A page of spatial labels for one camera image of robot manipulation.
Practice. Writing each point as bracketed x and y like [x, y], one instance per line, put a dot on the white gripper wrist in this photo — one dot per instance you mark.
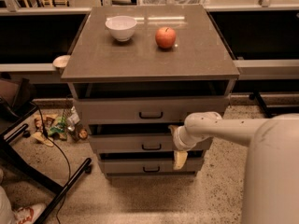
[177, 140]

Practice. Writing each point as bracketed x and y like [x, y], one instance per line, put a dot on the grey drawer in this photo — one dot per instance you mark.
[145, 110]
[150, 167]
[130, 143]

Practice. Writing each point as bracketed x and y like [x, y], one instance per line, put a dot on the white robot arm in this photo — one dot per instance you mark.
[271, 182]

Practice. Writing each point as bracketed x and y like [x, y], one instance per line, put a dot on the grey drawer cabinet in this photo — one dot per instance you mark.
[101, 67]

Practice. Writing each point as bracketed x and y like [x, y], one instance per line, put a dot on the black stand base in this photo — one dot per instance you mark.
[272, 110]

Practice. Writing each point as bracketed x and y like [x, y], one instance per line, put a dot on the plastic bottle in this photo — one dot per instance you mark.
[72, 121]

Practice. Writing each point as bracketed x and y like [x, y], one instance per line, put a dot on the red apple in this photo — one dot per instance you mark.
[165, 37]

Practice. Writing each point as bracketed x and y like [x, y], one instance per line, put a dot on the snack bags pile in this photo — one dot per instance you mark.
[49, 127]

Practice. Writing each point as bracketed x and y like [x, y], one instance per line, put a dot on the white bowl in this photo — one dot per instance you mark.
[121, 28]

